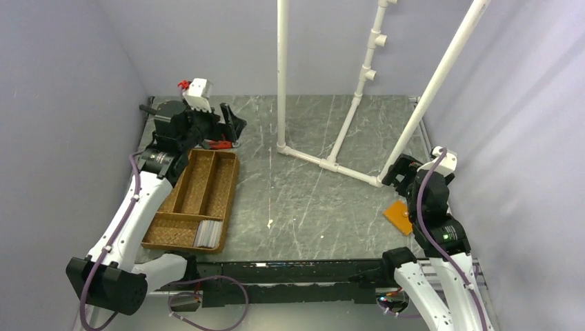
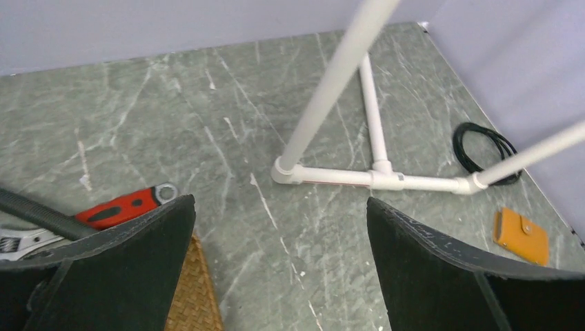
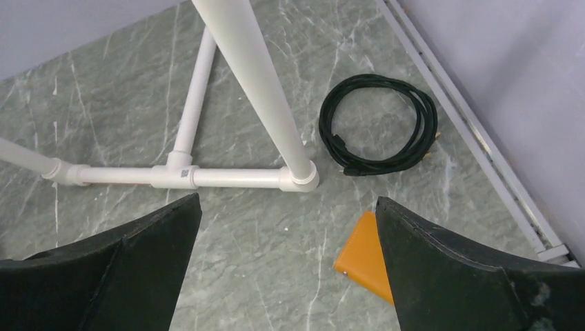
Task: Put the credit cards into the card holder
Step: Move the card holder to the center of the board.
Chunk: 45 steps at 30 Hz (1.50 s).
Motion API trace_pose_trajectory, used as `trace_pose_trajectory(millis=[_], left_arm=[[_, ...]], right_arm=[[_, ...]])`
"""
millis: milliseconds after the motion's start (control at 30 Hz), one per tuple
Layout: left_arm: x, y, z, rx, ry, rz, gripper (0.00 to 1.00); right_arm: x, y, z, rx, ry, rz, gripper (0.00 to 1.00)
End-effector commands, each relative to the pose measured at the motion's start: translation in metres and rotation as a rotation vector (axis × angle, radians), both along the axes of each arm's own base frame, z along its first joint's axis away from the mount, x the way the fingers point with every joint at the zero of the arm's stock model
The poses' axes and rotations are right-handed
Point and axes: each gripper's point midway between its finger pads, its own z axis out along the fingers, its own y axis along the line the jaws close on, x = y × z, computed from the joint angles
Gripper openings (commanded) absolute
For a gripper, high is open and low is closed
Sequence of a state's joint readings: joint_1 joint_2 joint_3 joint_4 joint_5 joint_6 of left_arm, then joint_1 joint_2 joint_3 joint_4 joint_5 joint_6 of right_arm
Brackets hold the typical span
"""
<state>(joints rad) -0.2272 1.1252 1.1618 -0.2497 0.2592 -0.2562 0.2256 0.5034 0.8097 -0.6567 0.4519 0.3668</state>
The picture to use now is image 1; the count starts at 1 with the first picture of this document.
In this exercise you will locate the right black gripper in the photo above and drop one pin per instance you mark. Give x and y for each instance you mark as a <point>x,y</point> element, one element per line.
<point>403,165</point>

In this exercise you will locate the white PVC pipe frame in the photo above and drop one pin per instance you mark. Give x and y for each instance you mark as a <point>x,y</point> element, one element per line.
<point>375,40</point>

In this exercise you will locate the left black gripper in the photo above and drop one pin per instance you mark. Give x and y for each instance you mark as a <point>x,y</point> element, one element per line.
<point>234,124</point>

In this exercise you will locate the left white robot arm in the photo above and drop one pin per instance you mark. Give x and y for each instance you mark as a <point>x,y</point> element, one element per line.
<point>107,276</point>

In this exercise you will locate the red handled adjustable wrench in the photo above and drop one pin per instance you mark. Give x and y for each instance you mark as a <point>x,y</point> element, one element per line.
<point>219,145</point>

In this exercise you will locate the orange leather card holder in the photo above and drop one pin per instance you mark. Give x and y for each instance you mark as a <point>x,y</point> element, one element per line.
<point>397,214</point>

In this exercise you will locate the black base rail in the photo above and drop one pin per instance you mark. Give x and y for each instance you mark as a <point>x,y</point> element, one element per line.
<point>358,281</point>

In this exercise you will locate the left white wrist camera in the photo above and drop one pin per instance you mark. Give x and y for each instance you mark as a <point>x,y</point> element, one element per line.
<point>196,93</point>

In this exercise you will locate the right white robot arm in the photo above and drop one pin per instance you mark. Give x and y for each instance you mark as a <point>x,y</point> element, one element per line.
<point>444,242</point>

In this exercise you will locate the woven brown divided tray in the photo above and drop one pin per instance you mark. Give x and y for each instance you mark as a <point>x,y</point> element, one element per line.
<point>205,190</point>

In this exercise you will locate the stack of credit cards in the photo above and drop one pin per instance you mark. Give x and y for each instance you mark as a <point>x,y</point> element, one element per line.
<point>208,234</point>

